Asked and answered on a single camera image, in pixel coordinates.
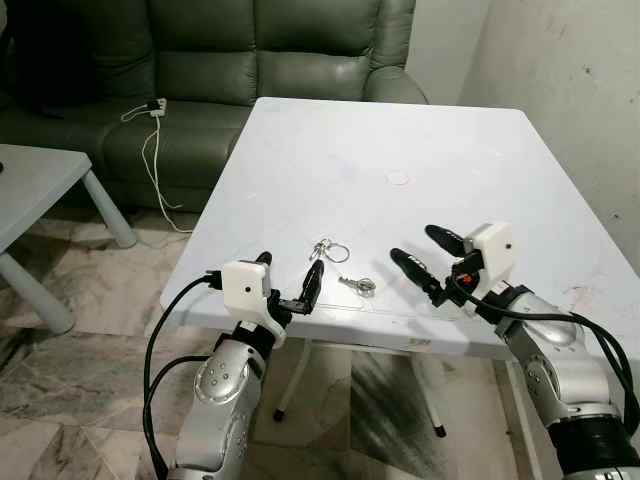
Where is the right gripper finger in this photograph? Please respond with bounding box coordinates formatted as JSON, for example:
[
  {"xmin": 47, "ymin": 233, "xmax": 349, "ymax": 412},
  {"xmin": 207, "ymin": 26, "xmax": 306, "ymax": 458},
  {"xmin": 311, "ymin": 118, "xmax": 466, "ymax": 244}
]
[
  {"xmin": 390, "ymin": 247, "xmax": 443, "ymax": 303},
  {"xmin": 426, "ymin": 225, "xmax": 468, "ymax": 257}
]

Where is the silver key ring with keys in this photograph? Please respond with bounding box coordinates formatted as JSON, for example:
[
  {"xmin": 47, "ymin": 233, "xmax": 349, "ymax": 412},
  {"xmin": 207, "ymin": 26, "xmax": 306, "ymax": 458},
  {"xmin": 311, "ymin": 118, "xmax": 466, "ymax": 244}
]
[{"xmin": 307, "ymin": 237, "xmax": 352, "ymax": 267}]

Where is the single silver key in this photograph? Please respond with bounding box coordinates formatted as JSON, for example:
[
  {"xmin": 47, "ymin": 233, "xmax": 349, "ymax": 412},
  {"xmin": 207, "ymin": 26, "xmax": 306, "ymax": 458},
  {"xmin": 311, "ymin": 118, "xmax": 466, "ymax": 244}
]
[{"xmin": 337, "ymin": 275, "xmax": 378, "ymax": 299}]

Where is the white folding table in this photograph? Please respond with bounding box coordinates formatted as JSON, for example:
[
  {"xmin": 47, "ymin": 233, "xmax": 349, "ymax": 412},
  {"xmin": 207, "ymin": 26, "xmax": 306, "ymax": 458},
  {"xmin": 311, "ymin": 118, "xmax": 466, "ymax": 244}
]
[{"xmin": 160, "ymin": 97, "xmax": 640, "ymax": 441}]

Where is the dark green leather sofa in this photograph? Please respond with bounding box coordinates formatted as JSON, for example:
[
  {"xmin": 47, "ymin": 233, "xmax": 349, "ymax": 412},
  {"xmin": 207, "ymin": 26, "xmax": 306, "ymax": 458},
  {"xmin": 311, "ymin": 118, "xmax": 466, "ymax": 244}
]
[{"xmin": 0, "ymin": 0, "xmax": 431, "ymax": 236}]

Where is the small grey side table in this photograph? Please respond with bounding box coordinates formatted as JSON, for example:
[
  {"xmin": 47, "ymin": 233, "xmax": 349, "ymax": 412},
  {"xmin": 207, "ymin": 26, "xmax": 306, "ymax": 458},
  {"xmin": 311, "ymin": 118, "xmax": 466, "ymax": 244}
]
[{"xmin": 0, "ymin": 143, "xmax": 139, "ymax": 336}]

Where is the black cloth item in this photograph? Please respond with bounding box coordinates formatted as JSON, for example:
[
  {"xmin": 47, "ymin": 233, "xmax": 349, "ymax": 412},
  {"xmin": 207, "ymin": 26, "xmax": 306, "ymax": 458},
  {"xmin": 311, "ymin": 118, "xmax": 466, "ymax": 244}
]
[{"xmin": 0, "ymin": 0, "xmax": 106, "ymax": 116}]

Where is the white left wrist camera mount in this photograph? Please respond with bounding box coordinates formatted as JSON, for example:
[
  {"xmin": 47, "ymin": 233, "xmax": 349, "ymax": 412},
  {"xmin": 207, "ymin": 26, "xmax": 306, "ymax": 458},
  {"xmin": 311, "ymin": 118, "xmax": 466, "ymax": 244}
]
[{"xmin": 222, "ymin": 260, "xmax": 288, "ymax": 346}]

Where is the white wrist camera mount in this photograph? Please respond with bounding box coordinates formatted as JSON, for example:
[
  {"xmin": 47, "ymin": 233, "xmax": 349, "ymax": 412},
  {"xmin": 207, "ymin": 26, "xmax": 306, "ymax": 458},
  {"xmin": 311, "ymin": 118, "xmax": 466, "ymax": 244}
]
[
  {"xmin": 222, "ymin": 260, "xmax": 288, "ymax": 346},
  {"xmin": 465, "ymin": 223, "xmax": 518, "ymax": 299}
]

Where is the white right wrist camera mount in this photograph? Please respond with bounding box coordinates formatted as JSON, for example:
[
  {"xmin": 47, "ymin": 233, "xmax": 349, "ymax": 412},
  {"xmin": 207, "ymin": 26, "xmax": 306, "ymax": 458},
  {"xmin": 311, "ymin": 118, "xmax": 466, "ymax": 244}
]
[{"xmin": 465, "ymin": 223, "xmax": 518, "ymax": 299}]

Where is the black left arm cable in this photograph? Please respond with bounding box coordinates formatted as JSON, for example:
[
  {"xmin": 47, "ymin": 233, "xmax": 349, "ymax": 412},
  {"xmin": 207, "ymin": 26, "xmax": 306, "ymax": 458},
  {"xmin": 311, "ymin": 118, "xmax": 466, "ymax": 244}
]
[{"xmin": 143, "ymin": 270, "xmax": 226, "ymax": 480}]

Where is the thin white cable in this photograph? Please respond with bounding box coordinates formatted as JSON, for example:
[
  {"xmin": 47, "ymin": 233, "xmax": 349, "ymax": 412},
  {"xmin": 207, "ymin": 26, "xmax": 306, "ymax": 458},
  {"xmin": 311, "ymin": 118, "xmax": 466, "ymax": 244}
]
[{"xmin": 121, "ymin": 104, "xmax": 194, "ymax": 235}]

